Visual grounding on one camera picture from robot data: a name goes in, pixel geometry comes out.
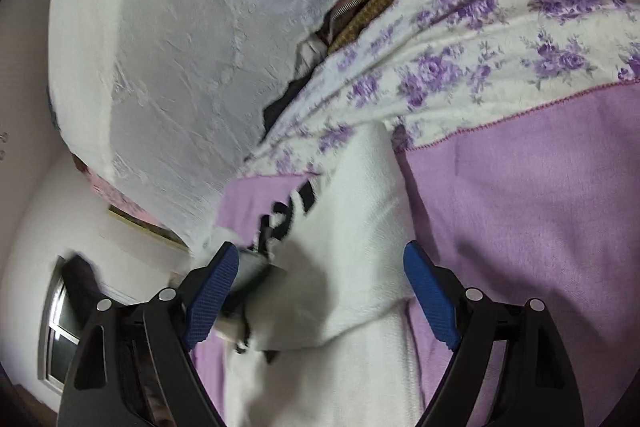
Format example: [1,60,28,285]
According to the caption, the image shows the purple blanket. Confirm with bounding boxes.
[192,79,640,427]

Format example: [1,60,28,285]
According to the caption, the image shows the purple floral bed sheet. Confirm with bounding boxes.
[242,0,640,178]

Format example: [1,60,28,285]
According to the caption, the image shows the window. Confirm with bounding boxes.
[40,257,85,389]

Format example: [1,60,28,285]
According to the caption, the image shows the pink floral pillow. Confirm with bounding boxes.
[74,156,166,229]

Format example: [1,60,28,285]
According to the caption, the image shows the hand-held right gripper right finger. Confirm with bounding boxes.
[402,241,586,427]

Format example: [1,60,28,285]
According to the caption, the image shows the white knit garment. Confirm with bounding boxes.
[197,124,426,427]

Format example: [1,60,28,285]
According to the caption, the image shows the framed picture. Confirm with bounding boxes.
[107,204,188,251]

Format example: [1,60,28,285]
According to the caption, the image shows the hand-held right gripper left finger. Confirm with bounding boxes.
[56,241,240,427]

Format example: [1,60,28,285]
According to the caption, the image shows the white lace cloth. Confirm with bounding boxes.
[47,0,383,254]

